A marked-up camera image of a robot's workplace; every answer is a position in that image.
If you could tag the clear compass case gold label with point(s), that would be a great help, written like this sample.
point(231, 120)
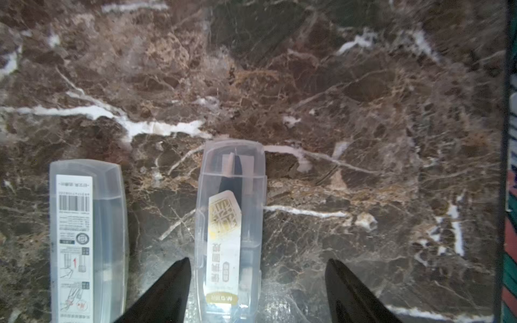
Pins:
point(231, 199)

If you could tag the black right frame post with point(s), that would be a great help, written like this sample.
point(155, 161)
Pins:
point(505, 252)

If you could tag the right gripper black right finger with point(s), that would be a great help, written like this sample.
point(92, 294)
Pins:
point(350, 300)

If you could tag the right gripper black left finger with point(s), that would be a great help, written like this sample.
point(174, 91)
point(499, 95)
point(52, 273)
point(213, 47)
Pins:
point(164, 301)

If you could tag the clear compass case barcode label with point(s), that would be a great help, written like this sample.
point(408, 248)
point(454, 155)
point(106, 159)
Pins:
point(89, 241)

